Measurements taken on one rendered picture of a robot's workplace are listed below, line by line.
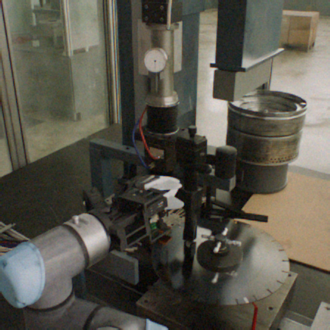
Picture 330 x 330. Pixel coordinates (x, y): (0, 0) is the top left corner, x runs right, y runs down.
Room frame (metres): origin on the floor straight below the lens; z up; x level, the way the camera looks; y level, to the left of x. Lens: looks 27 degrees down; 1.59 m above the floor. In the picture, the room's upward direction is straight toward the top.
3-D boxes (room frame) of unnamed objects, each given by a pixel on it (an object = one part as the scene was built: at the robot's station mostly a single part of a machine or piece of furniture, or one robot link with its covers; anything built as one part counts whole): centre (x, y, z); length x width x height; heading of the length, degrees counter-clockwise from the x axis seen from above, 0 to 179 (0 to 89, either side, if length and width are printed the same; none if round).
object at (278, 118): (1.56, -0.40, 0.93); 0.31 x 0.31 x 0.36
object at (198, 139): (0.83, -0.06, 1.17); 0.06 x 0.05 x 0.20; 48
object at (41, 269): (0.46, 0.17, 1.21); 0.11 x 0.08 x 0.09; 138
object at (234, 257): (0.82, -0.14, 0.96); 0.11 x 0.11 x 0.03
